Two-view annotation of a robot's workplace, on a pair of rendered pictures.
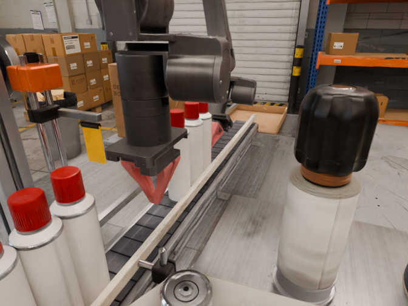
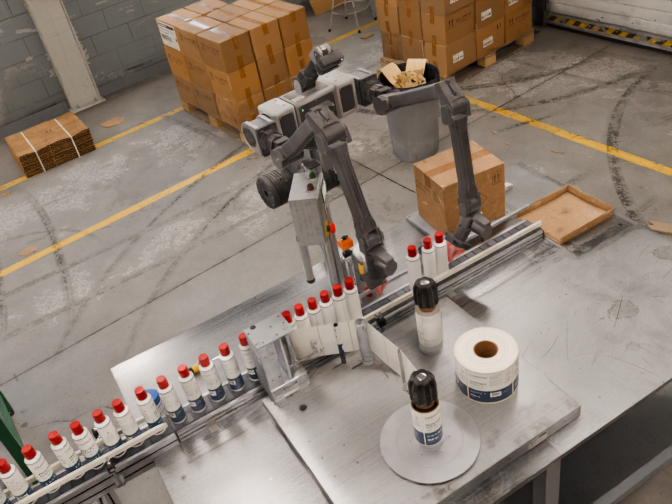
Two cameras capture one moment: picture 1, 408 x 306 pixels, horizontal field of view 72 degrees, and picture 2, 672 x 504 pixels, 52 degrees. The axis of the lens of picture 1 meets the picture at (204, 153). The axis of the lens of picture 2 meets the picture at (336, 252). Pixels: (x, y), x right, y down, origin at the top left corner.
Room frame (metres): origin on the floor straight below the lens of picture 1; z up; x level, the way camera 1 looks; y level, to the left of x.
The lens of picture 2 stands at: (-1.11, -1.16, 2.67)
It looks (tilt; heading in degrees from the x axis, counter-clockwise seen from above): 37 degrees down; 44
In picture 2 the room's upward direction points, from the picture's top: 12 degrees counter-clockwise
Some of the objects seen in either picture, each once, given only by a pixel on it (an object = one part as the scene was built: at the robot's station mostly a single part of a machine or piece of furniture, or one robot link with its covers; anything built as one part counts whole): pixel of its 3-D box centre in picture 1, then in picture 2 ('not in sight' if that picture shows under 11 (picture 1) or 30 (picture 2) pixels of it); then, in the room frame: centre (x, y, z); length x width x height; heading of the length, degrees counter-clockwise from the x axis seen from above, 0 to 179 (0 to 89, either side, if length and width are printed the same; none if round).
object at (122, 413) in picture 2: not in sight; (127, 422); (-0.53, 0.49, 0.98); 0.05 x 0.05 x 0.20
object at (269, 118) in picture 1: (254, 116); (564, 213); (1.26, -0.24, 0.85); 0.30 x 0.26 x 0.04; 158
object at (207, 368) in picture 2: not in sight; (210, 377); (-0.25, 0.38, 0.98); 0.05 x 0.05 x 0.20
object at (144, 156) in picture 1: (147, 124); (375, 270); (0.33, 0.07, 1.13); 0.10 x 0.07 x 0.07; 158
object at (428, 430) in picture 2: not in sight; (425, 408); (-0.05, -0.35, 1.04); 0.09 x 0.09 x 0.29
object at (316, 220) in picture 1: (319, 201); (428, 314); (0.31, -0.15, 1.03); 0.09 x 0.09 x 0.30
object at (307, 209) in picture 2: not in sight; (310, 208); (0.27, 0.26, 1.38); 0.17 x 0.10 x 0.19; 33
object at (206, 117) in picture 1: (201, 137); (440, 254); (0.66, 0.01, 0.98); 0.05 x 0.05 x 0.20
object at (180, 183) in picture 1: (178, 156); (414, 268); (0.54, 0.06, 0.98); 0.05 x 0.05 x 0.20
